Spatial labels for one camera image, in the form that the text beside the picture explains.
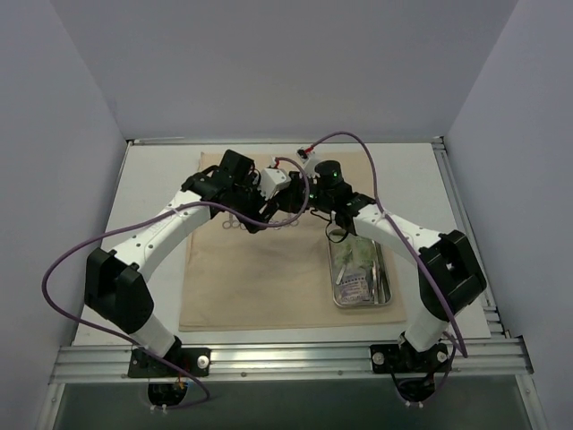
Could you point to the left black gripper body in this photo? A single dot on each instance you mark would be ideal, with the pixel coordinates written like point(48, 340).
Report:
point(261, 214)

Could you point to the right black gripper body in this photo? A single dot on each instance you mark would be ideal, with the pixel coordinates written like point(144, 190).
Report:
point(296, 197)

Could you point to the surgical scissors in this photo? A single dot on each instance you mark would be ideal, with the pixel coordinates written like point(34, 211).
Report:
point(231, 223)

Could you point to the silver ring-handled hemostat clamp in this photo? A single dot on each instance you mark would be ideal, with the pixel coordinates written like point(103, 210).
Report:
point(285, 223)

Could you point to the metal instrument tray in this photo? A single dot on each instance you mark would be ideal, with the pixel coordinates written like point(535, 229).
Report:
point(358, 271)

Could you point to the beige cloth wrap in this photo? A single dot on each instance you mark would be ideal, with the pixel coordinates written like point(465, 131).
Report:
point(275, 279)

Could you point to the surgical forceps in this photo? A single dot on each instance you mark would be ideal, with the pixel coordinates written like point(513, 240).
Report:
point(379, 285)

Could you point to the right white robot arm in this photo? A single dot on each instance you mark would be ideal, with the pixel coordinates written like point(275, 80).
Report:
point(450, 277)

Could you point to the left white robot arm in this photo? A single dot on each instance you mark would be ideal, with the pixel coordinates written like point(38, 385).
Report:
point(116, 280)

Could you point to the green gauze packet left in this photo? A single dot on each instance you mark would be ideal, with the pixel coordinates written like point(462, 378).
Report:
point(342, 253)

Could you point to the green gauze packet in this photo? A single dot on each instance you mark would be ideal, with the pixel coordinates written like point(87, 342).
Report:
point(364, 252)
point(342, 253)

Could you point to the green gauze packet right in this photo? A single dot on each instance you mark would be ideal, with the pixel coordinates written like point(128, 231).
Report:
point(364, 252)

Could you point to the purple printed sterile packet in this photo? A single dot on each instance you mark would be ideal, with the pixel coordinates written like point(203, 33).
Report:
point(353, 290)

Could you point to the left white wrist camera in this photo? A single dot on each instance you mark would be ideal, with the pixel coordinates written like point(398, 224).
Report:
point(272, 180)

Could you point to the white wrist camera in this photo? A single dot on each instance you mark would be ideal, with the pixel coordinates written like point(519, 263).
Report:
point(272, 180)
point(309, 160)

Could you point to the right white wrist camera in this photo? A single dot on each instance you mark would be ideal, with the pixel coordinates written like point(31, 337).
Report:
point(309, 160)

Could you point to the right side aluminium rail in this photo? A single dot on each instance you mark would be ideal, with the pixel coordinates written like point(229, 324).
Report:
point(463, 223)

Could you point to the aluminium rail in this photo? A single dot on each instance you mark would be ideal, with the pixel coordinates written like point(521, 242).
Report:
point(283, 361)
point(463, 223)

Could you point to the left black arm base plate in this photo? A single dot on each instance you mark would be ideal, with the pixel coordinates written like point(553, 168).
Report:
point(193, 360)

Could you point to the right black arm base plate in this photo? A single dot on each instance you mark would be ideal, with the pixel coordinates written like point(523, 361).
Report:
point(404, 359)

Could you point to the front aluminium rail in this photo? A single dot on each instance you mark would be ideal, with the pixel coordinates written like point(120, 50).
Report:
point(283, 361)

